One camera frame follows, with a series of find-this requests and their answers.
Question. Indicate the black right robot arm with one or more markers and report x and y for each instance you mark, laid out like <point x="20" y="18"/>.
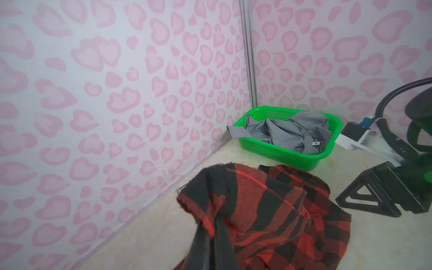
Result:
<point x="419" y="111"/>

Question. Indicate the red black plaid shirt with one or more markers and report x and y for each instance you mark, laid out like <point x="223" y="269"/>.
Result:
<point x="278" y="218"/>

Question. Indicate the right corner aluminium post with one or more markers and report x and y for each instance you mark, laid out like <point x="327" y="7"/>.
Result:
<point x="249" y="51"/>

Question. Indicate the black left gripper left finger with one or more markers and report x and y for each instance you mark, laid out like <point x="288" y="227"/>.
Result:
<point x="201" y="254"/>

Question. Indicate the grey shirt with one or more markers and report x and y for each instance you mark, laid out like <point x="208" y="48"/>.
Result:
<point x="304" y="132"/>

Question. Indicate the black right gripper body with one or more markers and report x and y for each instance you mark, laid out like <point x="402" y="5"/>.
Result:
<point x="413" y="191"/>

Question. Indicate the green plastic basket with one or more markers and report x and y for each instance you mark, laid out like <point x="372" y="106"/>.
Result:
<point x="288" y="157"/>

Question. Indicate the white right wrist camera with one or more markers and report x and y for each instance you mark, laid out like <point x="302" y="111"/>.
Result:
<point x="360" y="136"/>

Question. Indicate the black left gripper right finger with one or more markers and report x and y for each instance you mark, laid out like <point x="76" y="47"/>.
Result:
<point x="224" y="254"/>

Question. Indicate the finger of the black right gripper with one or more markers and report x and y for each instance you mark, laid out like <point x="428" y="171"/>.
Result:
<point x="372" y="192"/>

